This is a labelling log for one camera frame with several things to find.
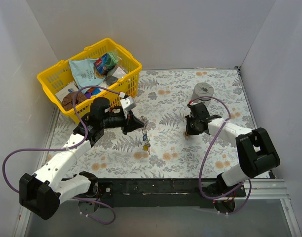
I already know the grey tape roll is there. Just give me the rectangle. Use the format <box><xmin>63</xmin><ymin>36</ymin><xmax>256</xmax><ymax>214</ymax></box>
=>
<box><xmin>191</xmin><ymin>82</ymin><xmax>214</xmax><ymax>107</ymax></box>

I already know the aluminium frame rail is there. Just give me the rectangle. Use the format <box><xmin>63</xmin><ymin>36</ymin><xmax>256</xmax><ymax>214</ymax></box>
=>
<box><xmin>22</xmin><ymin>179</ymin><xmax>290</xmax><ymax>201</ymax></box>

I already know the floral table mat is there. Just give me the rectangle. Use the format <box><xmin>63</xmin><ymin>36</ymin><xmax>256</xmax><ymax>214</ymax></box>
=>
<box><xmin>65</xmin><ymin>70</ymin><xmax>254</xmax><ymax>178</ymax></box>

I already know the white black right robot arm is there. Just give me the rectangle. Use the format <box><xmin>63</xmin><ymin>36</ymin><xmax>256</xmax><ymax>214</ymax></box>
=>
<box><xmin>186</xmin><ymin>102</ymin><xmax>280</xmax><ymax>196</ymax></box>

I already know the white card box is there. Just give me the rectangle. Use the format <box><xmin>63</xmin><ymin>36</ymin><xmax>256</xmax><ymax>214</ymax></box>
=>
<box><xmin>55</xmin><ymin>82</ymin><xmax>78</xmax><ymax>102</ymax></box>

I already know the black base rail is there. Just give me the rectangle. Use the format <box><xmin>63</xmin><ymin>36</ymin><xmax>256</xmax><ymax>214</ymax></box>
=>
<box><xmin>69</xmin><ymin>177</ymin><xmax>247</xmax><ymax>209</ymax></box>

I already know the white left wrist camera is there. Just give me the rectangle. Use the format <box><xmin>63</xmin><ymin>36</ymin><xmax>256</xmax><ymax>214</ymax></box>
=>
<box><xmin>120</xmin><ymin>96</ymin><xmax>136</xmax><ymax>117</ymax></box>

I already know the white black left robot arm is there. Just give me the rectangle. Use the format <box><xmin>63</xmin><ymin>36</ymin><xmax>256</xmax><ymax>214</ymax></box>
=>
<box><xmin>19</xmin><ymin>96</ymin><xmax>144</xmax><ymax>220</ymax></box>

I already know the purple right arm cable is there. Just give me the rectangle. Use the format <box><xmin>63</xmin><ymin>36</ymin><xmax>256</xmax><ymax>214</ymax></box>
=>
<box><xmin>188</xmin><ymin>96</ymin><xmax>252</xmax><ymax>214</ymax></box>

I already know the brown round pastry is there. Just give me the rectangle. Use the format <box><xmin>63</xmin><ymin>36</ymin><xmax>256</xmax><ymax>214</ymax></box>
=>
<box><xmin>61</xmin><ymin>92</ymin><xmax>87</xmax><ymax>111</ymax></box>

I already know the blue green sponge pack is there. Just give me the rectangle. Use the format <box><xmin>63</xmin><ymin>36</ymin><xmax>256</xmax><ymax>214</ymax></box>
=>
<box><xmin>94</xmin><ymin>52</ymin><xmax>118</xmax><ymax>75</ymax></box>

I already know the light blue chips bag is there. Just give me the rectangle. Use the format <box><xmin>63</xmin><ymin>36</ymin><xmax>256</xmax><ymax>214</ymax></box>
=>
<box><xmin>69</xmin><ymin>59</ymin><xmax>106</xmax><ymax>88</ymax></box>

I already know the yellow plastic basket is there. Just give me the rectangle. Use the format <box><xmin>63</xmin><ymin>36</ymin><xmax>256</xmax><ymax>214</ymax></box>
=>
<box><xmin>37</xmin><ymin>38</ymin><xmax>142</xmax><ymax>123</ymax></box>

